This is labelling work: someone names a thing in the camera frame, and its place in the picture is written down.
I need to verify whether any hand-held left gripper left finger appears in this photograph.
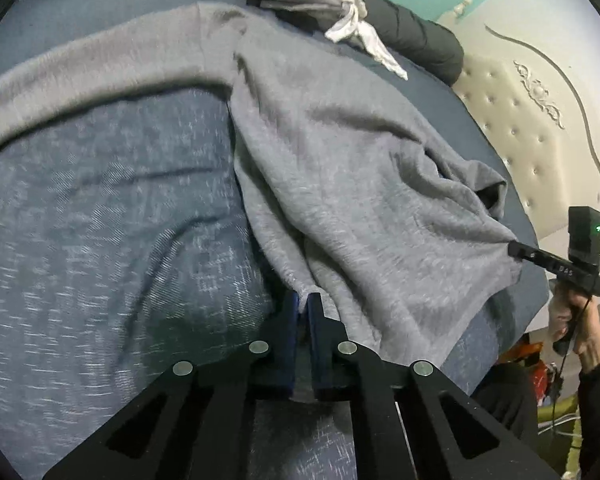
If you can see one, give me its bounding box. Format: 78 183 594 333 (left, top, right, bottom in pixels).
42 290 301 480

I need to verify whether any grey knit sweater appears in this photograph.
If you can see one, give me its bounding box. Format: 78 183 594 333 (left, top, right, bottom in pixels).
0 2 526 376

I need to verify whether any person's right hand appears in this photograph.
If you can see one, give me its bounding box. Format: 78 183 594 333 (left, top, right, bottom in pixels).
548 287 600 376

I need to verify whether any red white packet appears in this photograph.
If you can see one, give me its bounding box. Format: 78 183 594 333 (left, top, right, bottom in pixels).
530 360 561 403

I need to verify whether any white shirt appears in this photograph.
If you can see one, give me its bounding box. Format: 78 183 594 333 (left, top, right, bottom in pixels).
290 0 410 81

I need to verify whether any dark grey rolled duvet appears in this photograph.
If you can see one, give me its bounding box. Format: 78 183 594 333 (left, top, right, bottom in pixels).
47 0 466 86

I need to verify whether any orange plastic bag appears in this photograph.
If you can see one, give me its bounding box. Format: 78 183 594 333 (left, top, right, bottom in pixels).
497 336 546 367

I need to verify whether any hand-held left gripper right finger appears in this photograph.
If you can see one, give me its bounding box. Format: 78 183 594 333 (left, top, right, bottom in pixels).
306 291 561 480

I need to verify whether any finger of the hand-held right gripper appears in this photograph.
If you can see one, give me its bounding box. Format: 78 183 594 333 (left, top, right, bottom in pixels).
508 241 551 268

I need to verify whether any cream tufted headboard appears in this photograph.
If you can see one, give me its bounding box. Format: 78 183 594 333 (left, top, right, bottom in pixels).
437 0 600 241

